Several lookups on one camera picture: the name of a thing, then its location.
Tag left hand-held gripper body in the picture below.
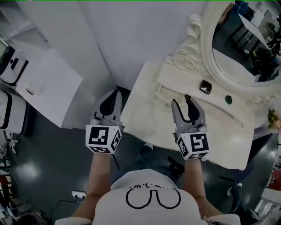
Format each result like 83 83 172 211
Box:
85 111 126 154

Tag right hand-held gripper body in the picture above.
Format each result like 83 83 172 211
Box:
173 120 211 160

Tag small white drawer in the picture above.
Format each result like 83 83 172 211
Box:
153 84 187 108

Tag person's left forearm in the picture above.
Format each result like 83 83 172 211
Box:
71 151 115 219

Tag person's right forearm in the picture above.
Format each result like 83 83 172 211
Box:
183 157 223 217

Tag white dressing table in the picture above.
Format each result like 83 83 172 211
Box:
121 55 257 171

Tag black square box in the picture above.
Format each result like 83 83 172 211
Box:
199 79 213 95

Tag black stand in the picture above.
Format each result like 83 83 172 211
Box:
167 155 185 179

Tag person's blue jeans legs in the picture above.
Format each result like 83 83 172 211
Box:
135 142 184 183

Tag white cabinet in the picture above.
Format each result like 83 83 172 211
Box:
16 47 84 129

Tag white power strip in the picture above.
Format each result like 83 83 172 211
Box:
71 190 87 202

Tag person's white printed shirt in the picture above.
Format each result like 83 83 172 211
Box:
54 168 241 225

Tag yellow flower bunch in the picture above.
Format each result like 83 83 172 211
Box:
267 108 281 133

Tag white and black appliance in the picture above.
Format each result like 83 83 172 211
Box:
0 89 30 134
0 44 29 86

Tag white shelf unit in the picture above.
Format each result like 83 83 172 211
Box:
0 1 50 54

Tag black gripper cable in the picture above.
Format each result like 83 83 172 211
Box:
110 153 121 171

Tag oval mirror ornate white frame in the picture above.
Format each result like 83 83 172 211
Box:
173 0 281 110

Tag black floor cable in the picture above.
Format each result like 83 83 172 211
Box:
50 197 80 221

